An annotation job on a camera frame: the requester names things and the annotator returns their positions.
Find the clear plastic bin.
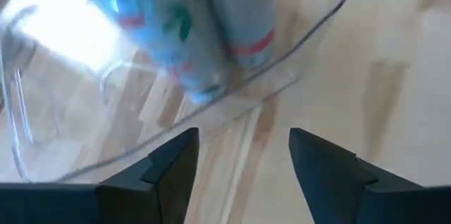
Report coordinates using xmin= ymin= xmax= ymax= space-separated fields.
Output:
xmin=0 ymin=0 xmax=355 ymax=185

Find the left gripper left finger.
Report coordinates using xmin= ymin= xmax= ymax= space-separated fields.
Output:
xmin=0 ymin=127 xmax=200 ymax=224

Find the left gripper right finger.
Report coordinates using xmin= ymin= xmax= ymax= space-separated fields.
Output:
xmin=288 ymin=127 xmax=451 ymax=224

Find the Celsius Peach Vibe can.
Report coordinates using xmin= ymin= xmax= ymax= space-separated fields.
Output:
xmin=63 ymin=0 xmax=232 ymax=104
xmin=200 ymin=0 xmax=278 ymax=70

